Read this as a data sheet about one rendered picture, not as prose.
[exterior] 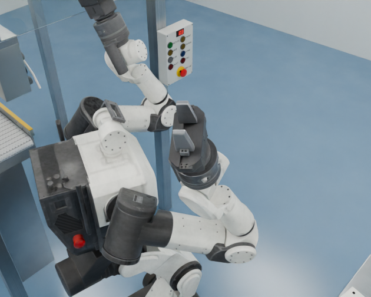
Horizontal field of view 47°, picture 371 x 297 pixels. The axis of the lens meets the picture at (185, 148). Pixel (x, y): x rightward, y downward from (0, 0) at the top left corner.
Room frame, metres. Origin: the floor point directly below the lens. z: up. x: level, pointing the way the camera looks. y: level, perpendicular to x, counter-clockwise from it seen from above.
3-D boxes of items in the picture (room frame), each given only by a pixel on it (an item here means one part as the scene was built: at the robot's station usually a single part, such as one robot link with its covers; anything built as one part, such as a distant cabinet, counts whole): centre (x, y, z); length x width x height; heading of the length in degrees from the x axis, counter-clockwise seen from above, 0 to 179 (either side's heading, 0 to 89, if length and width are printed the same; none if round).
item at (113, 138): (0.86, 0.19, 1.36); 0.10 x 0.07 x 0.09; 23
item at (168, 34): (1.80, 0.05, 1.08); 0.17 x 0.06 x 0.26; 136
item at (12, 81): (1.41, 0.70, 1.25); 0.22 x 0.11 x 0.20; 46
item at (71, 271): (0.82, 0.27, 0.89); 0.28 x 0.13 x 0.18; 124
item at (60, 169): (0.85, 0.25, 1.16); 0.34 x 0.30 x 0.36; 23
